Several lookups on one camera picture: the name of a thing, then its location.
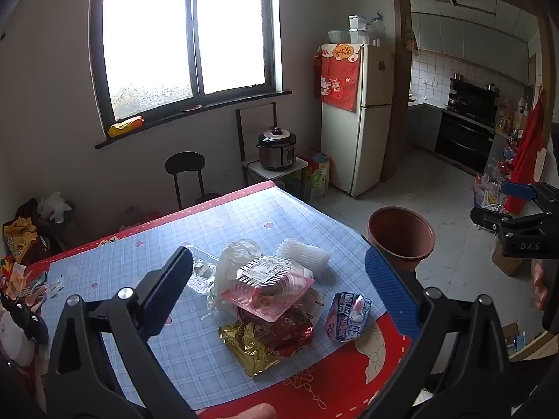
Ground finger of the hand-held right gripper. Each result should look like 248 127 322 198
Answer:
470 206 546 235
501 181 554 211

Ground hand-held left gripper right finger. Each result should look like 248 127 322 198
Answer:
362 247 514 419

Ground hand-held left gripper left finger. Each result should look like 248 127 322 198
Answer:
46 245 199 419

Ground brown plastic pot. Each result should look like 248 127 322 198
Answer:
367 207 436 273

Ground white plastic bag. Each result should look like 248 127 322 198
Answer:
207 238 263 311

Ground gold foil bag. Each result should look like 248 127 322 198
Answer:
218 321 284 378

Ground person's right hand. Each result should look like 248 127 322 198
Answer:
531 261 552 312

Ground person's left hand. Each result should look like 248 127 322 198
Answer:
195 403 277 419

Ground brown cardboard box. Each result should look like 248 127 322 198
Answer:
491 244 525 277

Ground red hanging cloth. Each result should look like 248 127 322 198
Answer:
506 96 548 216

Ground clear plastic container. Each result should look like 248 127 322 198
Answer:
186 245 220 295

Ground blue white snack wrapper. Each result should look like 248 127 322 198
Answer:
323 292 373 342

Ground black kitchen oven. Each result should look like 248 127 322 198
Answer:
435 78 501 169

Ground white foam fruit net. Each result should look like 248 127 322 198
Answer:
278 238 330 278

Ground clear labelled clamshell box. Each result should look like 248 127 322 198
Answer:
219 257 316 323

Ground red snack bag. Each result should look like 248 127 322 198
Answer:
236 290 326 357

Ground black round-back chair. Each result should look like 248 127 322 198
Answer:
165 151 222 211

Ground colourful cardboard box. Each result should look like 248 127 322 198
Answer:
297 150 331 201

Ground white refrigerator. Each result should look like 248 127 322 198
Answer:
320 43 396 197

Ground crumpled white bag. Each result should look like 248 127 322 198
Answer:
37 192 73 224

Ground pile of snack bags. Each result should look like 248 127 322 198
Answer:
2 198 52 267

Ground white side table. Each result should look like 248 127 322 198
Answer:
242 157 309 186

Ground yellow snack packet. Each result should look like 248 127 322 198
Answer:
108 116 144 137

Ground silver black pressure cooker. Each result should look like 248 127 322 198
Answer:
256 126 298 172

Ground red printed fridge cloth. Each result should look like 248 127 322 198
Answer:
311 44 364 112

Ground crumpled clear plastic bag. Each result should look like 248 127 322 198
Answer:
366 11 387 47

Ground stacked white containers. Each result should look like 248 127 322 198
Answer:
348 15 368 45

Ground dark framed window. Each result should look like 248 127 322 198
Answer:
89 0 292 149

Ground brown door frame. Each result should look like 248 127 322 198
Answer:
380 0 556 183

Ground pale kitchen wall cabinets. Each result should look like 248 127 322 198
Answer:
411 12 537 86

